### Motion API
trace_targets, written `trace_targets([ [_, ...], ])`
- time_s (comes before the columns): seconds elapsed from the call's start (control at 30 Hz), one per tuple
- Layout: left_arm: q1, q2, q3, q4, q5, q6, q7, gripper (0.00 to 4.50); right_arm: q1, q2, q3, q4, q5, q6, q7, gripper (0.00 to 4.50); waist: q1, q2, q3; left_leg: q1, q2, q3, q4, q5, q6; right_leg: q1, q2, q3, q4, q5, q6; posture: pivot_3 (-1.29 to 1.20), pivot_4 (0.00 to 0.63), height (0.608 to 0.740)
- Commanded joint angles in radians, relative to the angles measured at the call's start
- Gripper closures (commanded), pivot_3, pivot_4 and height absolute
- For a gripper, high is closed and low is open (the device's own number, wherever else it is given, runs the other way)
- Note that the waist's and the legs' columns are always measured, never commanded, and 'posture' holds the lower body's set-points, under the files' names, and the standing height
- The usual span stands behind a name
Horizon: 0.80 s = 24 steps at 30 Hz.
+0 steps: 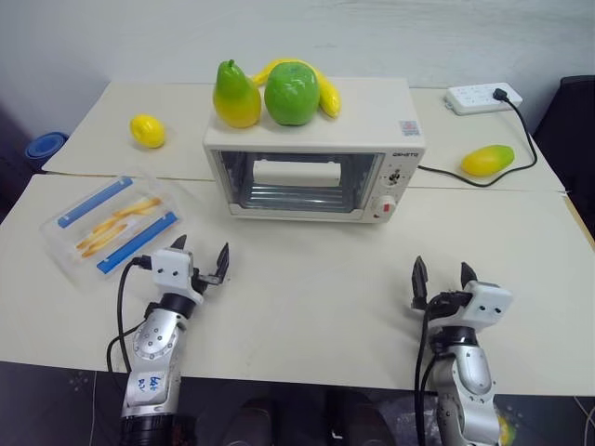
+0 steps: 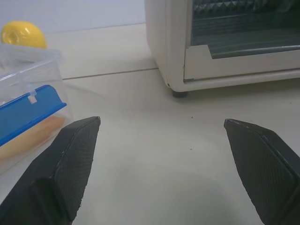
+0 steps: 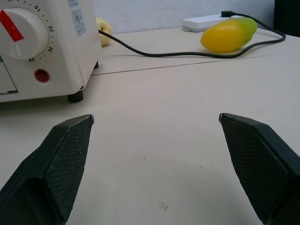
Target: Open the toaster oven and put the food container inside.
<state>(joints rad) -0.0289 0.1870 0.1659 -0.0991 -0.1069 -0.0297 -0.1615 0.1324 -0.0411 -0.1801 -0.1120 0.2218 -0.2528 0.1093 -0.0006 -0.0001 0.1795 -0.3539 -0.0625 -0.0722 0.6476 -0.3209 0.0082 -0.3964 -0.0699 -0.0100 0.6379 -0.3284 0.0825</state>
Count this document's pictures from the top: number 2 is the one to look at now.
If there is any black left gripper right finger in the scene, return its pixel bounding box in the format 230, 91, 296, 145
224, 118, 300, 225

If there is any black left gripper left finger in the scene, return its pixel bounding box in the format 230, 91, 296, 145
0, 116, 102, 225

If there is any clear plastic container blue lid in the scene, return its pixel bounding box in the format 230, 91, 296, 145
0, 43, 74, 175

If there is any cream glass oven door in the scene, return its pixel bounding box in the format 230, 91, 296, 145
183, 0, 300, 83

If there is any cream toaster oven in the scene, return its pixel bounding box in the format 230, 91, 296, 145
144, 0, 300, 98

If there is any orange bread roll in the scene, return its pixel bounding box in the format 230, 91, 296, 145
0, 116, 66, 160

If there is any blue container lid clip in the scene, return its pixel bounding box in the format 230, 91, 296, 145
0, 84, 68, 146

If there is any yellow lemon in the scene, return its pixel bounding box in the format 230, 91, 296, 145
0, 21, 47, 49

